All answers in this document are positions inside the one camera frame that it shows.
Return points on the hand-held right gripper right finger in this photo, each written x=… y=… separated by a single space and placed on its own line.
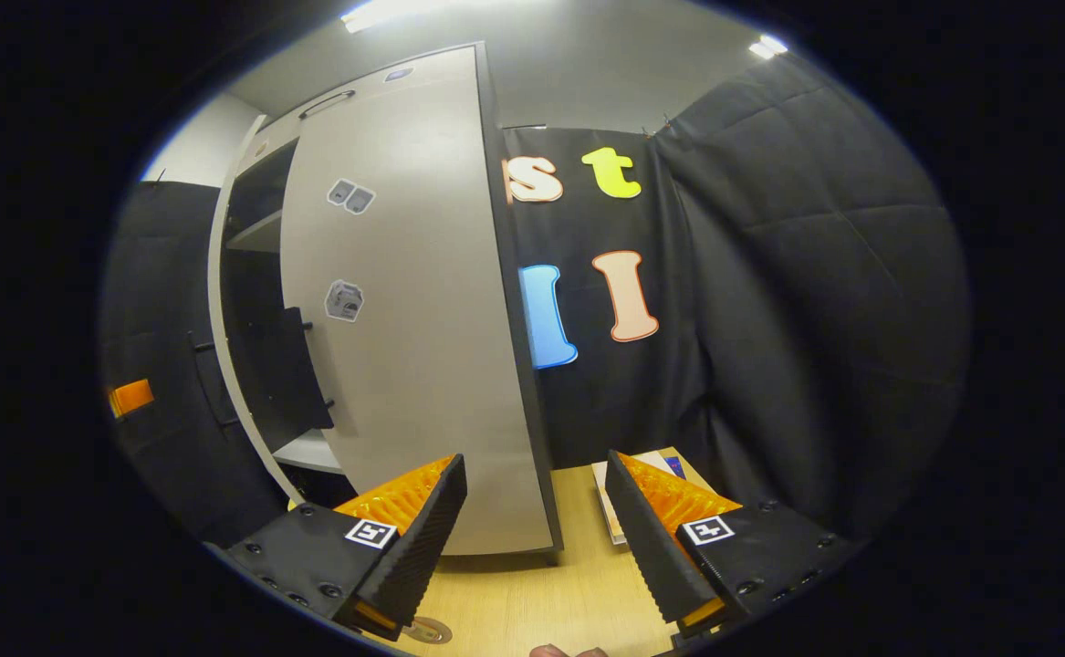
x=651 y=547

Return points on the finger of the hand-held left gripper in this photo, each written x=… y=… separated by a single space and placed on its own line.
x=131 y=399

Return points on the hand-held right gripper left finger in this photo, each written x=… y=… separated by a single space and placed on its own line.
x=422 y=557

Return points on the round brown coaster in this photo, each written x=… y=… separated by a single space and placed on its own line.
x=429 y=630

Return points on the grey cabinet door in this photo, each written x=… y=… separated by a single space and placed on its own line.
x=213 y=274
x=422 y=319

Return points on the grey cabinet with dark sides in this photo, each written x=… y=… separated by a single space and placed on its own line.
x=308 y=452

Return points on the grey cabinet drawer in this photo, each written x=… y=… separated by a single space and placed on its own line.
x=404 y=96

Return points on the beige paperback book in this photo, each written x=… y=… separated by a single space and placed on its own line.
x=610 y=502

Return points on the small ceiling light panel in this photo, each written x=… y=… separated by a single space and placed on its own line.
x=767 y=46

